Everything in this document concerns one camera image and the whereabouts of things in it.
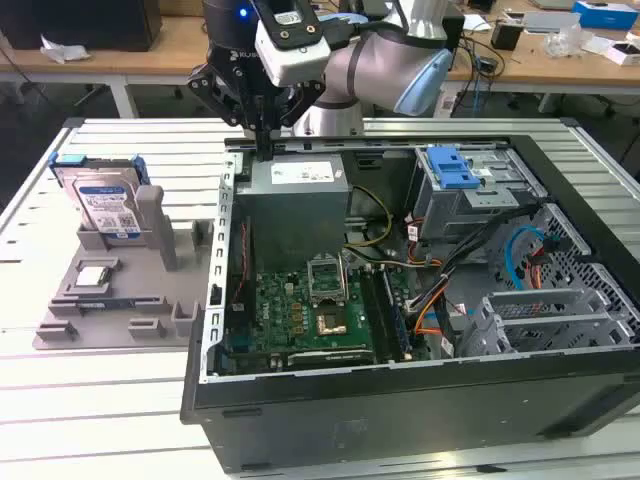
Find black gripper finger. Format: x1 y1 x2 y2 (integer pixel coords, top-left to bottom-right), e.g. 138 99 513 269
265 82 324 162
187 64 267 162

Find hard disk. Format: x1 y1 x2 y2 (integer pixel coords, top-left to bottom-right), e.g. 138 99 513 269
48 153 151 249

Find metal disk bay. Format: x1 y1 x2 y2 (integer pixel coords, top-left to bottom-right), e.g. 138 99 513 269
479 287 612 324
457 312 639 357

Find grey power supply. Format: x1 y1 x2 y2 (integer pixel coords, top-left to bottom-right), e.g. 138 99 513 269
234 153 350 272

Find large black box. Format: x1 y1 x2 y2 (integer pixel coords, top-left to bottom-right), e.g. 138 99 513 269
0 0 164 53

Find metal socket cover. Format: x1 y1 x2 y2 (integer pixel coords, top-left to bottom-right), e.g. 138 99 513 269
305 253 347 302

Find crumpled white paper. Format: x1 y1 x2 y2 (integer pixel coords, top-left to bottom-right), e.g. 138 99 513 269
39 33 93 65

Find blue plastic cage latch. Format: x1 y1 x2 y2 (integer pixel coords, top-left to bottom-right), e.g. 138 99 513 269
427 144 483 190

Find black speaker box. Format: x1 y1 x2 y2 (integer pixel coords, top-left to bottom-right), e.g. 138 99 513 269
442 13 467 72

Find metal drive cage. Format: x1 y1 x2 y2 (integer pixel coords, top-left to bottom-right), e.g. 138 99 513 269
409 144 547 242

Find green motherboard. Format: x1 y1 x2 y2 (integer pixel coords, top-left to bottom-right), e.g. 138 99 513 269
224 264 432 372

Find silver CPU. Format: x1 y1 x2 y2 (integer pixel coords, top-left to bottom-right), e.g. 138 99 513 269
74 266 112 289

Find CPU socket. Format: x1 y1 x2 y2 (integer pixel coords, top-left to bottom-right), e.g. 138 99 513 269
315 308 350 337

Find black RAM slot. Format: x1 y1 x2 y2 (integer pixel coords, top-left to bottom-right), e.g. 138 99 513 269
360 267 392 364

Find installed RAM stick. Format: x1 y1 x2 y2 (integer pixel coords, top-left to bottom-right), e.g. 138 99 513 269
382 269 414 361

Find loose RAM stick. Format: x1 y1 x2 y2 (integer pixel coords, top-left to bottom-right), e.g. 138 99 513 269
74 298 136 309

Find grey parts rack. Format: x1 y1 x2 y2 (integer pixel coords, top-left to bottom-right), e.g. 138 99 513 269
32 184 212 351

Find black graphics card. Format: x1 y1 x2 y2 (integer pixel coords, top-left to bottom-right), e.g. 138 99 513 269
287 347 376 371

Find flat silver box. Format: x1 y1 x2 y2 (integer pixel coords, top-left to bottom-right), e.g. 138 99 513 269
522 10 582 35

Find clear plastic bag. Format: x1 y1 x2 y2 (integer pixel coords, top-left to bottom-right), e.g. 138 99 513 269
544 24 587 58

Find blue cardboard box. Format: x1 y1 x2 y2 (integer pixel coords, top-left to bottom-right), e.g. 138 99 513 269
571 0 640 32

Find white box with black insert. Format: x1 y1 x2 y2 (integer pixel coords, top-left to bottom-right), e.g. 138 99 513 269
602 40 640 68

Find black PC case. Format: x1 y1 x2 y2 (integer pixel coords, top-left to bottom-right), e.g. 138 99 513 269
179 133 640 474

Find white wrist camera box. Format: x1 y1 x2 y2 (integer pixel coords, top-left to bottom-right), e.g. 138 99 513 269
253 0 332 87

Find yellow and black wires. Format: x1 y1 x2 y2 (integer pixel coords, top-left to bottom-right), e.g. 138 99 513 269
344 185 394 249

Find red wire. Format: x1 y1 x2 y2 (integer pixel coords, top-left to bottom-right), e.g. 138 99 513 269
230 222 250 307

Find locking lever wire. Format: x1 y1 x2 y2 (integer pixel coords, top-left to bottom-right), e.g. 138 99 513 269
339 251 352 302

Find black wire bundle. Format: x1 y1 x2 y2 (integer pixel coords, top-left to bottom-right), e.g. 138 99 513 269
407 202 545 315

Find orange wire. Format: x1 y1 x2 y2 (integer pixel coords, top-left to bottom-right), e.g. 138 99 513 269
413 294 454 342

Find blue wire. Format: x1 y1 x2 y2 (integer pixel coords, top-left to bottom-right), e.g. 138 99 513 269
504 225 547 292

